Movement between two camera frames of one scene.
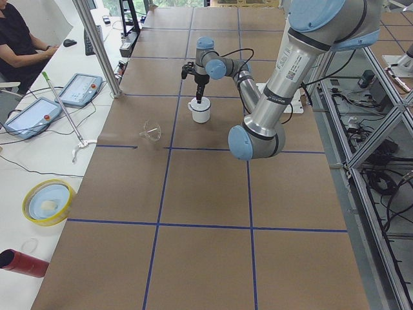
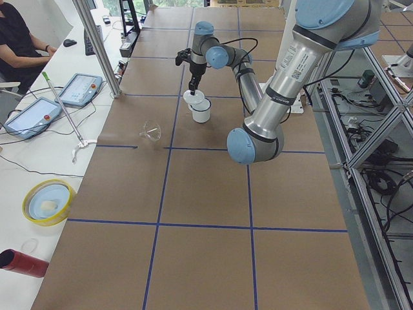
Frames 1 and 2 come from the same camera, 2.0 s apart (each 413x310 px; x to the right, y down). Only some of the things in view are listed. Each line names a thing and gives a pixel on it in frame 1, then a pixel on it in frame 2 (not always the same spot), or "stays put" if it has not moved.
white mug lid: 204,104 to 197,97
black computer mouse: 68,42 stays put
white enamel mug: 200,112 stays put
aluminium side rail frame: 366,118 stays put
